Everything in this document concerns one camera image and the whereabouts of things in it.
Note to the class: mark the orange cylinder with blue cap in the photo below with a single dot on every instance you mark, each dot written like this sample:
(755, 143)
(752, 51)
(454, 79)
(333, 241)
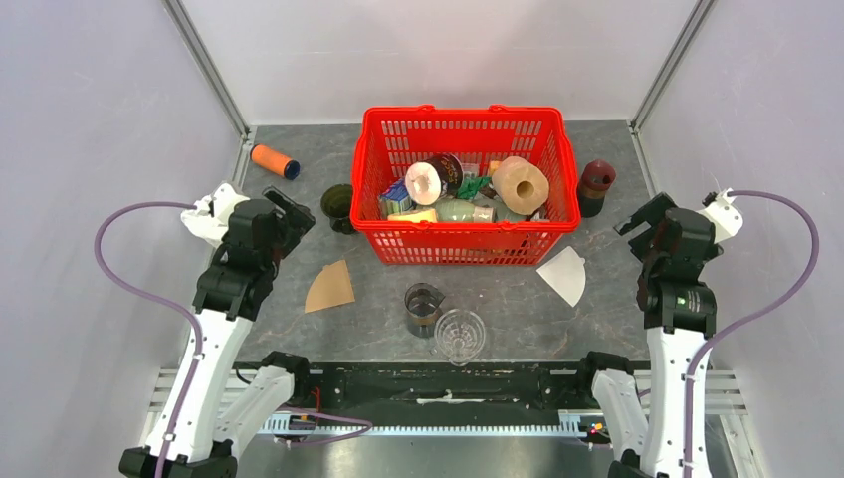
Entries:
(275, 161)

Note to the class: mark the clear glass dripper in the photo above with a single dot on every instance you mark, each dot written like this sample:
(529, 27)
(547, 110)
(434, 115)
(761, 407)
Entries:
(460, 336)

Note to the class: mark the green lotion bottle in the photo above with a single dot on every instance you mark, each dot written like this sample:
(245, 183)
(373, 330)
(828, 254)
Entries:
(453, 210)

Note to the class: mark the white cable duct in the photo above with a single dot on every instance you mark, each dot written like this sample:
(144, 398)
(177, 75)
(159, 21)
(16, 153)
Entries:
(567, 426)

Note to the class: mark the yellow sponge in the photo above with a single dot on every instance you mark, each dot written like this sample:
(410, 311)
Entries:
(428, 215)

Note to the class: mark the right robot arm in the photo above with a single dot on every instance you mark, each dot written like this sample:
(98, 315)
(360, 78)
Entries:
(664, 439)

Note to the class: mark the brown paper coffee filter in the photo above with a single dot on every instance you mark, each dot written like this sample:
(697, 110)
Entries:
(331, 288)

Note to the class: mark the dark green glass dripper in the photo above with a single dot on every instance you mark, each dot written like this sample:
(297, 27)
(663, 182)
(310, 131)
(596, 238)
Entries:
(335, 204)

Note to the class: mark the red plastic shopping basket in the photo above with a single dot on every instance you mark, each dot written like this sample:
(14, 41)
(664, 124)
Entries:
(393, 138)

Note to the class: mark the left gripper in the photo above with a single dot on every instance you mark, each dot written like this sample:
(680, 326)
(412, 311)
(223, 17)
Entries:
(295, 222)

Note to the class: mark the blue packaged sponge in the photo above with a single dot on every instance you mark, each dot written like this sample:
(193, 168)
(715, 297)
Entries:
(395, 199)

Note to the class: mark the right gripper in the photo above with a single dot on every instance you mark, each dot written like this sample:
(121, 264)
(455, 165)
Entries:
(655, 212)

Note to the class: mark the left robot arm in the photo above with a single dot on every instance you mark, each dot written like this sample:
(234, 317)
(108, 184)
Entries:
(194, 436)

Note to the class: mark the brown toilet paper roll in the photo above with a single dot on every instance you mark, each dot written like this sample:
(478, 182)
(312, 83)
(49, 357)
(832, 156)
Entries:
(522, 186)

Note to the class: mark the white paper coffee filter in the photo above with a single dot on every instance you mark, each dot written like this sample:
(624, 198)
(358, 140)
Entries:
(565, 274)

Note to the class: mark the black mounting rail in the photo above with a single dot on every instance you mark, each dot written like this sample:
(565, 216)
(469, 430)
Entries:
(429, 394)

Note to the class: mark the green crumpled wrapper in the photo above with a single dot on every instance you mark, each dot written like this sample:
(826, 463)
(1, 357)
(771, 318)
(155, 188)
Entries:
(471, 186)

